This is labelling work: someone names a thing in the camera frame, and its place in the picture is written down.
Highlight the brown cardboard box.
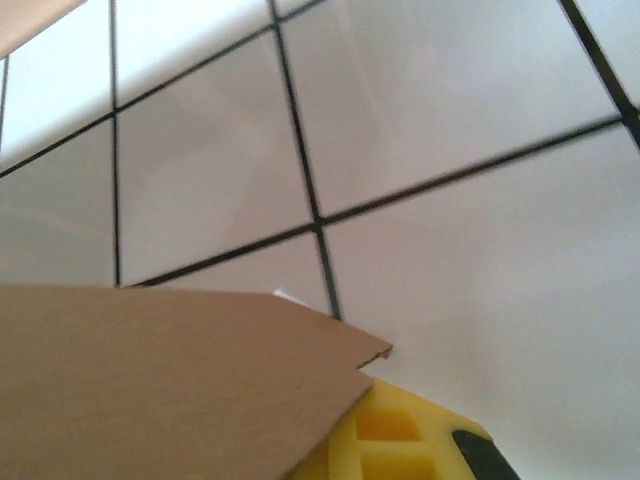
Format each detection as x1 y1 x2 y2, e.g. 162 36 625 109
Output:
0 283 394 480

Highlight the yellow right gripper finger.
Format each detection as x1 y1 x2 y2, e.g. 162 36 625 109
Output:
292 377 522 480

